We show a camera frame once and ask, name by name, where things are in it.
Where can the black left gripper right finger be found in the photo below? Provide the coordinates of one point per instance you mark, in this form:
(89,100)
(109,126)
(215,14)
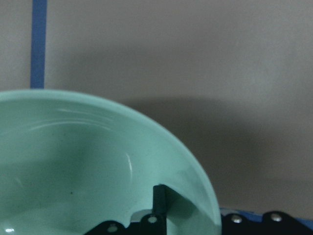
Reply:
(271,223)

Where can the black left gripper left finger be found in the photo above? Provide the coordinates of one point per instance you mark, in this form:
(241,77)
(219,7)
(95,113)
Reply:
(144,222)

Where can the green bowl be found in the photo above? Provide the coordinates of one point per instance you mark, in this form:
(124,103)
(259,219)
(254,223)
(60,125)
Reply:
(69,161)

